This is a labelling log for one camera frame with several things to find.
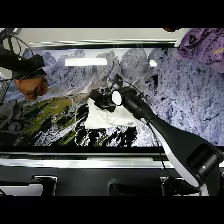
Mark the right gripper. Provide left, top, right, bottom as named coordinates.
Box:
left=88, top=86, right=117, bottom=113

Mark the white garment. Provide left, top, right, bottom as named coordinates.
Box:
left=83, top=97, right=143, bottom=131

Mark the brown garment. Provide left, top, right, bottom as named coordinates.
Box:
left=14, top=74, right=50, bottom=101

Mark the grey garment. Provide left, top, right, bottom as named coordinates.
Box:
left=0, top=99, right=26, bottom=135

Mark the purple garment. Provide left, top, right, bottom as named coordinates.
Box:
left=176, top=27, right=224, bottom=75

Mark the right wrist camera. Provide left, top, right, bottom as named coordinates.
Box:
left=111, top=73, right=125, bottom=89

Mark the silver frame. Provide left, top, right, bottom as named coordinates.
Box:
left=0, top=151, right=224, bottom=197

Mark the black cable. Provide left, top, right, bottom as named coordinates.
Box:
left=145, top=119, right=176, bottom=188

